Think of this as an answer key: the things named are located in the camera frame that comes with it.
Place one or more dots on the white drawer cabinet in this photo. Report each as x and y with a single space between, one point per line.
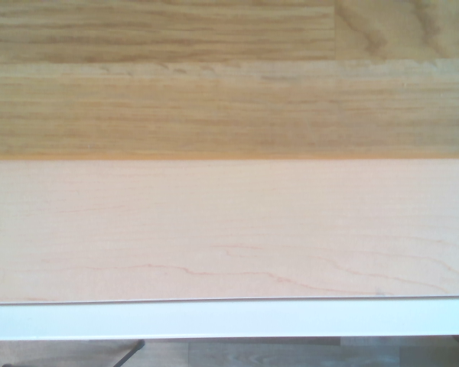
229 319

